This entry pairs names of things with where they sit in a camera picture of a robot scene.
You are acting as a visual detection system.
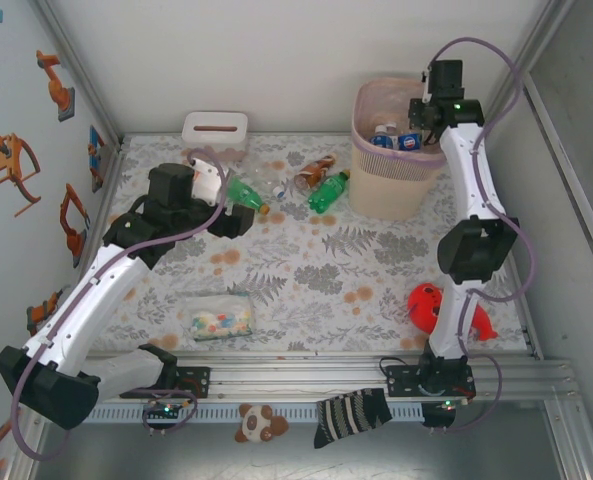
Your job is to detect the black white striped sock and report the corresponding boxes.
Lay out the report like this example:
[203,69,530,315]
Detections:
[313,387,393,450]

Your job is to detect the orange grey claw wall sticker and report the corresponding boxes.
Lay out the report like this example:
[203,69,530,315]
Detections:
[0,132,43,218]

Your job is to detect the red plush toy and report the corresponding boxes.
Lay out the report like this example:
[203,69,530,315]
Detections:
[406,282,500,342]

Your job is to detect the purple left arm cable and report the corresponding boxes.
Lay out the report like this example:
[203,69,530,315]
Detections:
[11,148,230,462]

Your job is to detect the clear unlabelled bottle white cap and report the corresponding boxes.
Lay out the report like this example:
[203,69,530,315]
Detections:
[250,163,297,199]

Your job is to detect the blue orange wall sticker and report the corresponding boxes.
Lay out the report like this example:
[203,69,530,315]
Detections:
[86,124,109,194]

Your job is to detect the aluminium extrusion frame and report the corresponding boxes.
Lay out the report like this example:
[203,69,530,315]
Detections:
[5,0,593,480]

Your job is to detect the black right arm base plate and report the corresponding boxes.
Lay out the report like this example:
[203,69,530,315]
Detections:
[384,362,477,401]

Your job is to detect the green Sprite bottle yellow cap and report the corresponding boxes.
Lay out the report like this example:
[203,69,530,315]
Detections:
[309,169,353,214]
[225,175,272,215]

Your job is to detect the white slotted cable duct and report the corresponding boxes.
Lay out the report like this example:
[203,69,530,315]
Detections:
[93,403,425,422]

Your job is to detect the panda plush toy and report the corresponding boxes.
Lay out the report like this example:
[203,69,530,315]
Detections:
[233,402,290,445]

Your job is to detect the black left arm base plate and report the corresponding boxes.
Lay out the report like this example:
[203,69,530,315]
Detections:
[173,365,211,401]

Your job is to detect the small circuit board green LED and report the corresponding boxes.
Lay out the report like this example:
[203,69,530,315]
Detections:
[428,397,470,414]
[143,399,187,419]

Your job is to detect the brown tea bottle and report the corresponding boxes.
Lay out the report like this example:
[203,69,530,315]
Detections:
[293,152,339,192]

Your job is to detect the pink waste basket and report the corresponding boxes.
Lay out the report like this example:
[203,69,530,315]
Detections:
[350,77,447,169]

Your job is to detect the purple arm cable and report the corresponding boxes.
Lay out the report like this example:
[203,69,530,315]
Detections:
[11,148,230,462]
[419,35,535,434]

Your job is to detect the beige slatted plastic bin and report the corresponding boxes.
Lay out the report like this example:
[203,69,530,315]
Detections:
[349,77,450,221]

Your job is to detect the clear zip bag colourful pieces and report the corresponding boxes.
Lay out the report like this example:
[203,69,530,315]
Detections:
[183,293,255,342]

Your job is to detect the white tissue box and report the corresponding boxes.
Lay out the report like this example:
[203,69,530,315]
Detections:
[181,110,250,162]

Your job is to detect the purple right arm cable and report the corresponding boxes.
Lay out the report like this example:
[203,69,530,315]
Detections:
[419,35,535,434]

